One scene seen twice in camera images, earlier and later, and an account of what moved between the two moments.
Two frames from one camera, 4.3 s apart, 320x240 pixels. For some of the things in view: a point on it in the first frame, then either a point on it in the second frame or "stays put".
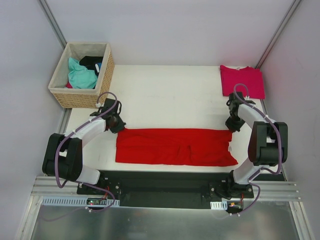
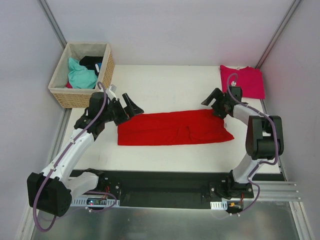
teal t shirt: x=79 y=77 stays put
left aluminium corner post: x=53 y=22 stays put
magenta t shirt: x=252 y=77 stays put
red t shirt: x=171 y=146 → x=172 y=127
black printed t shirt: x=93 y=63 stays put
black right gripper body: x=233 y=125 → x=219 y=104
